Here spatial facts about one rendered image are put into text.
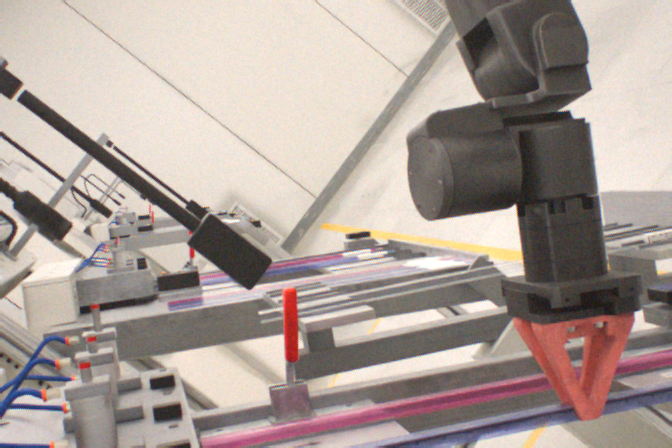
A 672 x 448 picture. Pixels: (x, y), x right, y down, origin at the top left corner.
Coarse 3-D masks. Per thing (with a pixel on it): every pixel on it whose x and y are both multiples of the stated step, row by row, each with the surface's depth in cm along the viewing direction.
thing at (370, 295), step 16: (624, 240) 116; (640, 240) 116; (464, 272) 113; (480, 272) 113; (496, 272) 114; (512, 272) 114; (384, 288) 111; (400, 288) 112; (416, 288) 112; (432, 288) 112; (304, 304) 110; (320, 304) 110; (336, 304) 110; (272, 320) 109
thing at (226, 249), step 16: (208, 224) 60; (224, 224) 60; (192, 240) 60; (208, 240) 60; (224, 240) 60; (240, 240) 60; (208, 256) 60; (224, 256) 60; (240, 256) 60; (256, 256) 60; (224, 272) 60; (240, 272) 60; (256, 272) 60
